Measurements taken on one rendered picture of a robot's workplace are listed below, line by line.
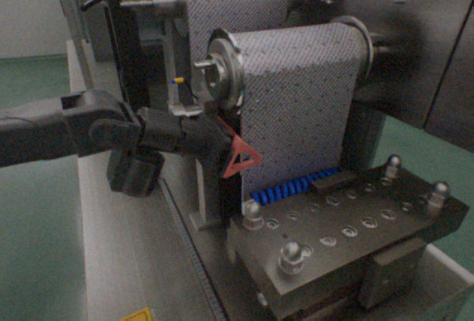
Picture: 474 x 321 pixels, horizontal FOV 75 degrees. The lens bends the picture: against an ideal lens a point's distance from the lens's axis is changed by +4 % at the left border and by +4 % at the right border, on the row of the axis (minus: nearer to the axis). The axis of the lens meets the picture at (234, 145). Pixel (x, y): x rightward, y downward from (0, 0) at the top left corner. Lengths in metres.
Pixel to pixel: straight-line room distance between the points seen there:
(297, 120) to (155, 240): 0.39
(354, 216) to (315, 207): 0.07
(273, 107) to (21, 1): 5.64
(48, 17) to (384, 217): 5.78
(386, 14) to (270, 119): 0.31
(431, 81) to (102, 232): 0.71
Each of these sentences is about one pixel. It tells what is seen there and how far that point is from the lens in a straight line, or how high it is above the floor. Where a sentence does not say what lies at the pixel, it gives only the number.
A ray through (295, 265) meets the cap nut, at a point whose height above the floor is 1.04.
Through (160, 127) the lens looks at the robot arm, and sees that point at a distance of 0.42.
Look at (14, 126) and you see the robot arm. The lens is 0.40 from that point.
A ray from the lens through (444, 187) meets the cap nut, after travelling 0.66.
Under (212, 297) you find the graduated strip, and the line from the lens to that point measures 0.60.
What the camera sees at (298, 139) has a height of 1.13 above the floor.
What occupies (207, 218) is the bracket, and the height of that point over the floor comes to 0.92.
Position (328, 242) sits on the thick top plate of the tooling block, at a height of 1.02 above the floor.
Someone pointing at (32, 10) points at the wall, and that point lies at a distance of 6.01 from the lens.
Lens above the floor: 1.41
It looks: 31 degrees down
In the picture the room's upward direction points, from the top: straight up
